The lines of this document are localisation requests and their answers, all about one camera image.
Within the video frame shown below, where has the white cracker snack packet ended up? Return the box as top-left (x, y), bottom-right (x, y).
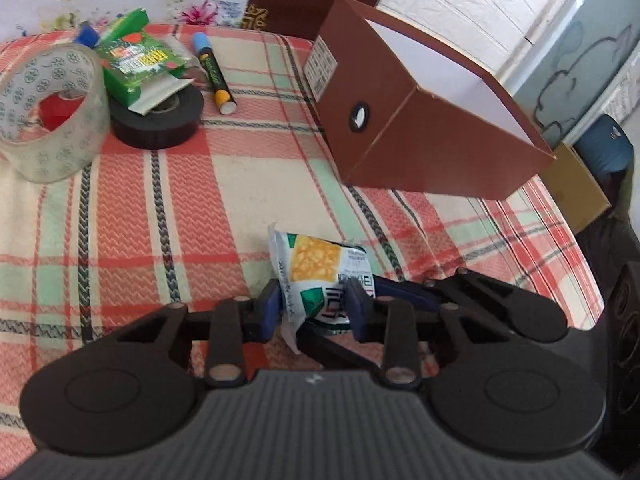
top-left (268, 224), bottom-right (375, 354)

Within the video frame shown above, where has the tan cardboard box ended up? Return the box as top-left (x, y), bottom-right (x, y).
top-left (540, 143), bottom-right (611, 234)

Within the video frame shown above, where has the brown cardboard shoe box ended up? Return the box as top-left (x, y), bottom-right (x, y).
top-left (304, 0), bottom-right (554, 200)

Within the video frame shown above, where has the blue tape roll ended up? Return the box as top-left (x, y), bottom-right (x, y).
top-left (73, 22), bottom-right (100, 49)

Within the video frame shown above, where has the red electrical tape roll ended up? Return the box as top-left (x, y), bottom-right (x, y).
top-left (38, 90), bottom-right (85, 131)

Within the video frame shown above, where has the black electrical tape roll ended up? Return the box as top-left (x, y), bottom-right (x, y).
top-left (108, 84), bottom-right (204, 151)

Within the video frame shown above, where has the clear packing tape roll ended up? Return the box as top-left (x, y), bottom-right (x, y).
top-left (1, 44), bottom-right (110, 183)

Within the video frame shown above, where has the plaid bed blanket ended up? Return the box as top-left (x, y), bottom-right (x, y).
top-left (1, 28), bottom-right (603, 474)

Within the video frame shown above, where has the green cardboard packet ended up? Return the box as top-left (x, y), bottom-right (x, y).
top-left (94, 8), bottom-right (194, 116)

